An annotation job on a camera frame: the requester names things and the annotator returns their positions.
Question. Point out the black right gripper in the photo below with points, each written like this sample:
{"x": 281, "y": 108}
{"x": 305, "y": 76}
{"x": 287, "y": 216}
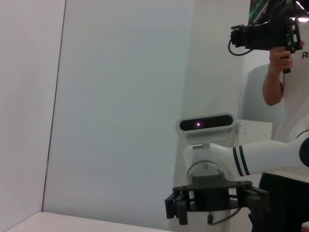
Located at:
{"x": 210, "y": 195}

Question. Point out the black handheld controller rig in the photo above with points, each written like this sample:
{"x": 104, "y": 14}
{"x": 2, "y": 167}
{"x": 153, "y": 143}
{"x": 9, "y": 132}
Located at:
{"x": 265, "y": 38}

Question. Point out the person's bare forearm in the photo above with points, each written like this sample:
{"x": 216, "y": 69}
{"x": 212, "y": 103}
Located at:
{"x": 272, "y": 89}

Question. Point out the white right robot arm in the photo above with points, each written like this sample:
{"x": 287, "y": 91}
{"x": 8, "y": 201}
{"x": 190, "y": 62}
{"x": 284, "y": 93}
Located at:
{"x": 265, "y": 157}

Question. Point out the person's bare hand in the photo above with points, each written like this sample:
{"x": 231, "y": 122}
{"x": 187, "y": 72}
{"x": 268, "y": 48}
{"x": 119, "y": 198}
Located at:
{"x": 280, "y": 60}

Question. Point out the person in white shirt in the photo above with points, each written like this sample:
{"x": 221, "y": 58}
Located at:
{"x": 297, "y": 108}

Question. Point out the white head camera bar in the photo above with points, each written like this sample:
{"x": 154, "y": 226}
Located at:
{"x": 207, "y": 123}

